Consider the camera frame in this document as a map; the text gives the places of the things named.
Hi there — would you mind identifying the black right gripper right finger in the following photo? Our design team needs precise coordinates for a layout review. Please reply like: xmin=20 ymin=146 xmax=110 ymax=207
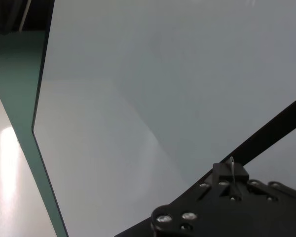
xmin=233 ymin=163 xmax=279 ymax=202

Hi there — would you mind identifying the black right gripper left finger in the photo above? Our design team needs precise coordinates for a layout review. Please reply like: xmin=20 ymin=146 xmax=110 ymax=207
xmin=197 ymin=162 xmax=234 ymax=200

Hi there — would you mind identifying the pale thin bar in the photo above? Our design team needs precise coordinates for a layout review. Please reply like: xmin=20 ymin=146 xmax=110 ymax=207
xmin=19 ymin=0 xmax=32 ymax=32

